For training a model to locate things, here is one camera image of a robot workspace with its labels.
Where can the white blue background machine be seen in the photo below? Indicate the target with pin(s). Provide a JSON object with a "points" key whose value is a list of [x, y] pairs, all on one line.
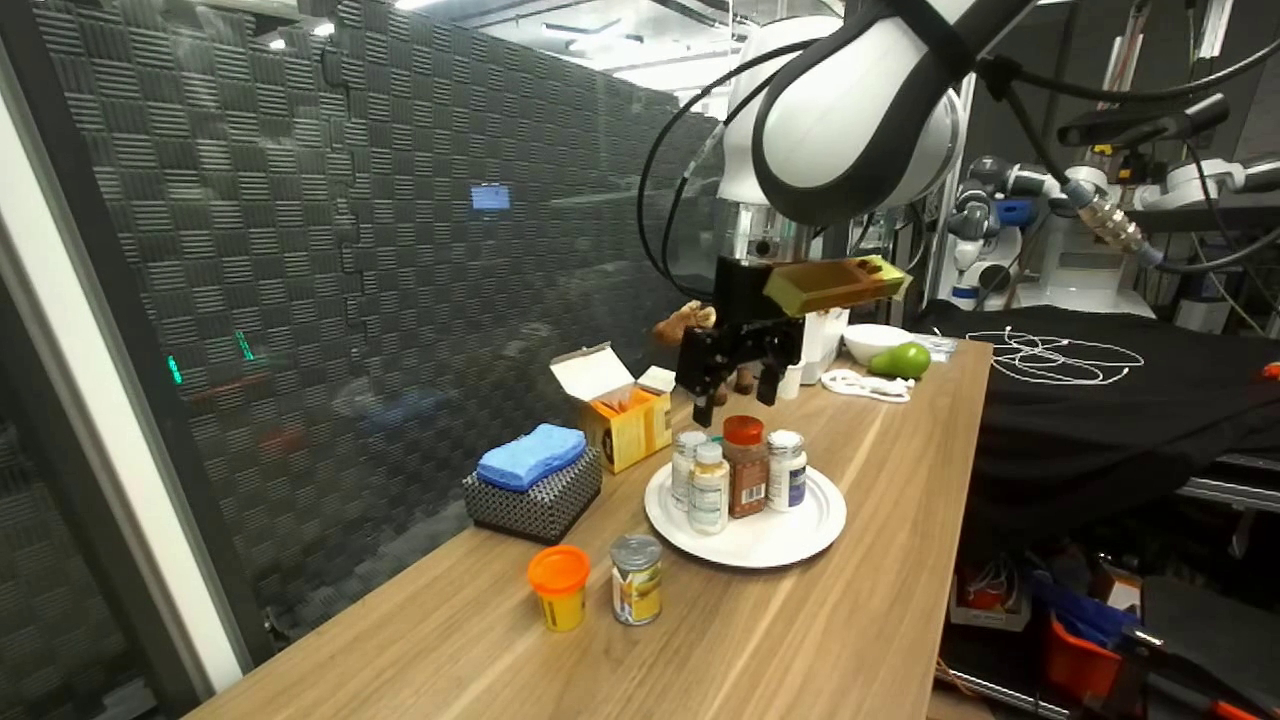
{"points": [[995, 225]]}

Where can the black overhead bar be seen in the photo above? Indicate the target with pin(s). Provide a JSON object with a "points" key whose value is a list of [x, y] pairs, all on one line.
{"points": [[1146, 123]]}

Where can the red bin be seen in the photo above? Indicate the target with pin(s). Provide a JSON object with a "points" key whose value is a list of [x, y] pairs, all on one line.
{"points": [[1081, 663]]}

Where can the black covered table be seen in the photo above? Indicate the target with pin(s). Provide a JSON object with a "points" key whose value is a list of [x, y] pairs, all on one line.
{"points": [[1133, 427]]}

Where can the grey white appliance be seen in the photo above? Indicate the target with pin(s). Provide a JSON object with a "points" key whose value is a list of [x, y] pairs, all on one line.
{"points": [[821, 346]]}

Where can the blue sponge cloth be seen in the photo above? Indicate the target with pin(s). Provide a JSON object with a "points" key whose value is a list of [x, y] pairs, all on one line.
{"points": [[528, 456]]}

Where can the white bottle dark label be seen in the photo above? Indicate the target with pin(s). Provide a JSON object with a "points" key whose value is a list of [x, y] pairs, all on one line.
{"points": [[789, 468]]}

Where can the white bottle blue label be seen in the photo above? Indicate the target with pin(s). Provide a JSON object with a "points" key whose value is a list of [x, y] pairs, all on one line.
{"points": [[708, 489]]}

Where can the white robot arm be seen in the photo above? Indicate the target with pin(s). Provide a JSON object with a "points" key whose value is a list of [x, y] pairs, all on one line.
{"points": [[855, 123]]}

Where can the open yellow orange carton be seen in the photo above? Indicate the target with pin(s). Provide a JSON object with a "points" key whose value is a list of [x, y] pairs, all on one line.
{"points": [[626, 427]]}

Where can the white paper plate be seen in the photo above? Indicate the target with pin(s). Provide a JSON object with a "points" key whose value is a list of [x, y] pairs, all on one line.
{"points": [[803, 543]]}

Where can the small can silver lid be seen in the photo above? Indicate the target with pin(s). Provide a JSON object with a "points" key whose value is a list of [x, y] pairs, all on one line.
{"points": [[636, 580]]}

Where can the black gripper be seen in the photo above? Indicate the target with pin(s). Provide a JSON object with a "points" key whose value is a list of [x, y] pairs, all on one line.
{"points": [[741, 315]]}

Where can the orange cap spice bottle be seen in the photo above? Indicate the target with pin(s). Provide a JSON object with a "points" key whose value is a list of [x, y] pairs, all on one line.
{"points": [[746, 468]]}

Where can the grey woven box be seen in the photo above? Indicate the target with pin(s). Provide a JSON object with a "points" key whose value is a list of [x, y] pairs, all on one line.
{"points": [[527, 509]]}

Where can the white ringed object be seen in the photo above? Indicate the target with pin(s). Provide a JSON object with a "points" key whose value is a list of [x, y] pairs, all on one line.
{"points": [[867, 386]]}

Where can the orange lid yellow tub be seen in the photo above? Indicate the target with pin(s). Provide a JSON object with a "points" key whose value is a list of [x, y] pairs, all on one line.
{"points": [[563, 575]]}

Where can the green round fruit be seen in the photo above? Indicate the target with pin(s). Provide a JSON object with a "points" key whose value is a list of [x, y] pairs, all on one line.
{"points": [[900, 358]]}

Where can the tan wrist camera box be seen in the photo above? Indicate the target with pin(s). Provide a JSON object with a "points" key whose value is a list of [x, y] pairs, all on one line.
{"points": [[826, 281]]}

